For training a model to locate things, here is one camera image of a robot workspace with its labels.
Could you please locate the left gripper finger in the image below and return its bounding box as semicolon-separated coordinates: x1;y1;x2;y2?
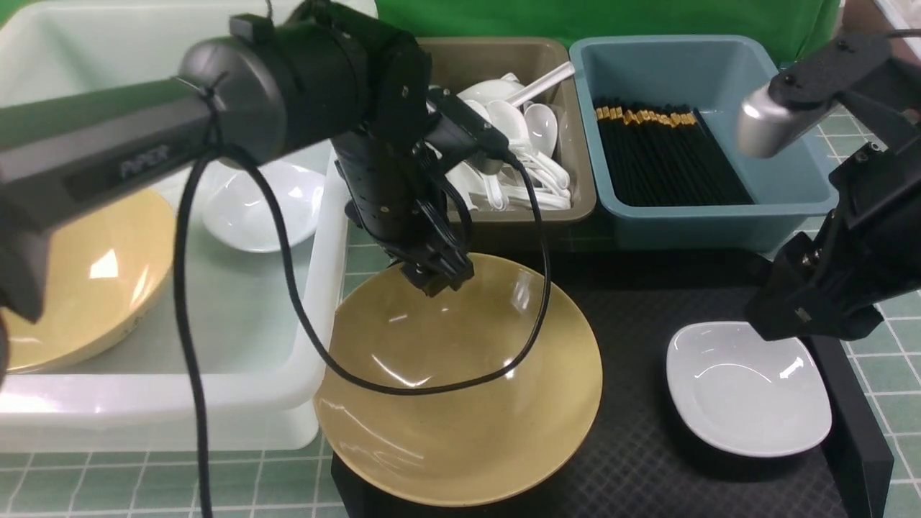
400;259;450;298
425;245;475;288

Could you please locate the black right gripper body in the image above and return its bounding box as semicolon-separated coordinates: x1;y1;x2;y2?
745;142;920;341

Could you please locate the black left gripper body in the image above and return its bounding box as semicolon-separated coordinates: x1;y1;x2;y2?
332;131;461;268

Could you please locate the white square dish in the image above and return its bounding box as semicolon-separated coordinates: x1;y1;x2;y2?
665;322;832;458

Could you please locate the yellow noodle bowl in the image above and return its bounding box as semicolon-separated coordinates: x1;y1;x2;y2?
313;253;603;507

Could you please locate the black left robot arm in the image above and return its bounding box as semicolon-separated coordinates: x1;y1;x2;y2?
2;1;473;379

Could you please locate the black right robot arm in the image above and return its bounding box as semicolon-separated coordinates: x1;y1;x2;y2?
737;29;920;341

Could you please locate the yellow bowl in tub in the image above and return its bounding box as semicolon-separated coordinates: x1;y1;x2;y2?
2;189;176;373

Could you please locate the white dish in tub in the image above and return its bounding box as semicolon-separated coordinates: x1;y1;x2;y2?
200;160;325;253

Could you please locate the white spoon right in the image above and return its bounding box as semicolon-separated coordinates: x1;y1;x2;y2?
523;103;559;158

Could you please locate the brown plastic bin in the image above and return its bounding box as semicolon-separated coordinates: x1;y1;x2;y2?
418;37;596;255

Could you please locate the pile of black chopsticks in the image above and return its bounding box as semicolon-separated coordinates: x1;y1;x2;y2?
594;97;756;207

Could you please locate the blue plastic bin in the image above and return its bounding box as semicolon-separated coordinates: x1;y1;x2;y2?
569;35;838;253

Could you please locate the green cloth backdrop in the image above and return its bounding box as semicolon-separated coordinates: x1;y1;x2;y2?
377;1;840;63

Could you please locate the black serving tray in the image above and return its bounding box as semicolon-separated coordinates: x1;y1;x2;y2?
331;250;894;517

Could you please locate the black cable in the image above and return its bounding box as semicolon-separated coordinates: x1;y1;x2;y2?
173;144;553;518

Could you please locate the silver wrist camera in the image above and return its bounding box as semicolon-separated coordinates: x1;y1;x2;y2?
736;84;839;158

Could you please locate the white spoon long handle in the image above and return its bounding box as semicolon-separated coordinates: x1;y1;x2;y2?
506;61;575;108

